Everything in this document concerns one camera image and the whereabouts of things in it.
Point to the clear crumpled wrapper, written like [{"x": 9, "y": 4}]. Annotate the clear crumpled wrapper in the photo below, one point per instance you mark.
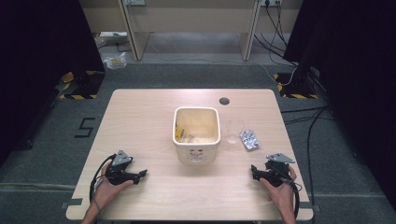
[{"x": 197, "y": 139}]

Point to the clear plastic cup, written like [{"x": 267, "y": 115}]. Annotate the clear plastic cup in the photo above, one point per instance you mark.
[{"x": 233, "y": 132}]

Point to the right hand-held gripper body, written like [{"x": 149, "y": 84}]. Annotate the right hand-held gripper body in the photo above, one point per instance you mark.
[{"x": 276, "y": 174}]

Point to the person's left hand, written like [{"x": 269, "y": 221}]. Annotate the person's left hand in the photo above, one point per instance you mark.
[{"x": 107, "y": 191}]

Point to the striped tape stand base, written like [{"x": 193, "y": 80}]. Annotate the striped tape stand base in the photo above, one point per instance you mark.
[
  {"x": 295, "y": 90},
  {"x": 81, "y": 88}
]

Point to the yellow wrapper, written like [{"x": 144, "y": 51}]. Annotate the yellow wrapper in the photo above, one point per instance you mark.
[{"x": 178, "y": 133}]

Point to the white power strip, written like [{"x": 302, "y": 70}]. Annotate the white power strip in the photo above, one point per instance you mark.
[{"x": 112, "y": 34}]

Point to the person's right hand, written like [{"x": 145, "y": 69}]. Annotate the person's right hand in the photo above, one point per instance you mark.
[{"x": 283, "y": 196}]

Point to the dark round table grommet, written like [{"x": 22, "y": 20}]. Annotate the dark round table grommet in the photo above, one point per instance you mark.
[{"x": 224, "y": 101}]

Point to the crumpled clear plastic bag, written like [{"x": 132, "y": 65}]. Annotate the crumpled clear plastic bag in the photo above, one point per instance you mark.
[{"x": 115, "y": 61}]

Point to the cream plastic bin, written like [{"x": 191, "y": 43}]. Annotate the cream plastic bin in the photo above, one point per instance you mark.
[{"x": 196, "y": 152}]

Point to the black curtain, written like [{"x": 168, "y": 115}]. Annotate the black curtain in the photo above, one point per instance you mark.
[
  {"x": 37, "y": 62},
  {"x": 351, "y": 77}
]

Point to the silver blister pack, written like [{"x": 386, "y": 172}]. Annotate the silver blister pack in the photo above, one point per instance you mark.
[{"x": 250, "y": 139}]

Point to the white wall socket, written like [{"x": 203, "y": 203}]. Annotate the white wall socket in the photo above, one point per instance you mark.
[{"x": 271, "y": 2}]

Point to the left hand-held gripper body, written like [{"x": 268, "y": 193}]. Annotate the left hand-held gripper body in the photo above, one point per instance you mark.
[{"x": 122, "y": 170}]

